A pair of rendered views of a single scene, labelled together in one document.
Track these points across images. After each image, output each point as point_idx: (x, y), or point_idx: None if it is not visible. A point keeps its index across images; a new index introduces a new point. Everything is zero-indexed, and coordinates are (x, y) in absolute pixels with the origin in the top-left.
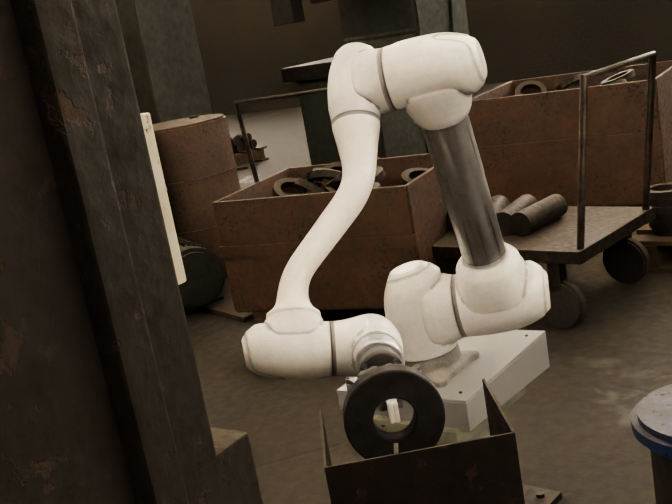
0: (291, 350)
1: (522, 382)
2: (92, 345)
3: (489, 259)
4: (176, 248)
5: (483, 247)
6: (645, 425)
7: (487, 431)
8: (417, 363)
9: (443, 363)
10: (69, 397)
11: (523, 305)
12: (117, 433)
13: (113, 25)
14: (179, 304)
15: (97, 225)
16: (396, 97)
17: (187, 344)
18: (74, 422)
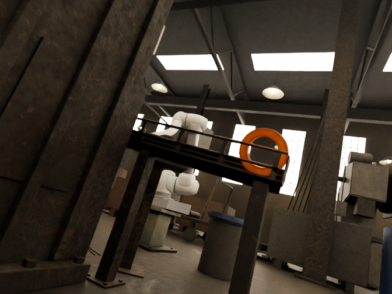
0: None
1: (181, 211)
2: (139, 34)
3: (188, 171)
4: (156, 48)
5: (188, 168)
6: (211, 210)
7: (167, 221)
8: (160, 192)
9: (165, 195)
10: (131, 34)
11: (191, 186)
12: (132, 51)
13: (169, 8)
14: (152, 53)
15: (153, 17)
16: (187, 121)
17: (149, 60)
18: (129, 38)
